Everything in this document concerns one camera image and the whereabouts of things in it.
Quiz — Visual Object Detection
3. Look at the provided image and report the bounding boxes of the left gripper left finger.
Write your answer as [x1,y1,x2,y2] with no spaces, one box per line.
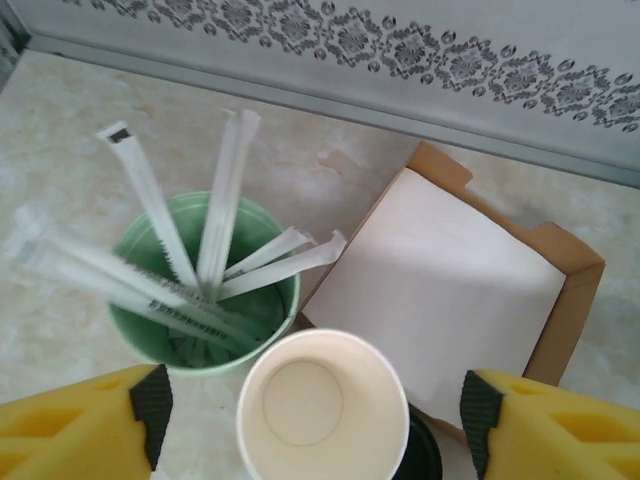
[0,363,175,480]

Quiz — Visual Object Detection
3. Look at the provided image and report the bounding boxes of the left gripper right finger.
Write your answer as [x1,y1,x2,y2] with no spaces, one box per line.
[459,368,640,480]

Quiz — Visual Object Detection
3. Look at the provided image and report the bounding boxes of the mint green straw holder cup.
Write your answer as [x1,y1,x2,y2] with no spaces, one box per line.
[106,191,301,370]

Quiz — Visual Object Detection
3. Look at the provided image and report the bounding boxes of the brown cardboard napkin tray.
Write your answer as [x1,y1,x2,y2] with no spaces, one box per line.
[298,139,606,446]

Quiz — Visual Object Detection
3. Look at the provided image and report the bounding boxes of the black cup lid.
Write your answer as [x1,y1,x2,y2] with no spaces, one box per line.
[394,403,445,480]

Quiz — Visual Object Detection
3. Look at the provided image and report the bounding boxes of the paper-wrapped straw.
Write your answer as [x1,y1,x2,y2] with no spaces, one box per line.
[4,209,266,351]
[217,229,349,302]
[223,227,317,279]
[196,107,262,296]

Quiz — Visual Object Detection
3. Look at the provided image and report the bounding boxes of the white napkin stack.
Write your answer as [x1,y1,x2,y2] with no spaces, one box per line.
[304,167,571,436]

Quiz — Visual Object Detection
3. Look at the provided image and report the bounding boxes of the stack of green paper cups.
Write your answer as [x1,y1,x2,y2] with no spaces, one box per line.
[236,328,411,480]

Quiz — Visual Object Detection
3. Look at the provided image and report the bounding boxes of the wrapped straw with dark tip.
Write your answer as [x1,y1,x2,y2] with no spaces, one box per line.
[96,119,199,291]

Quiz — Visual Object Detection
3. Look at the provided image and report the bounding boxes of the aluminium table edge rail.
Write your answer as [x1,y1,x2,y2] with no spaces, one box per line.
[19,33,640,182]

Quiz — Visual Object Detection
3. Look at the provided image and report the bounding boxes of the aluminium frame post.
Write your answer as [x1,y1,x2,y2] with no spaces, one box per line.
[0,0,26,69]

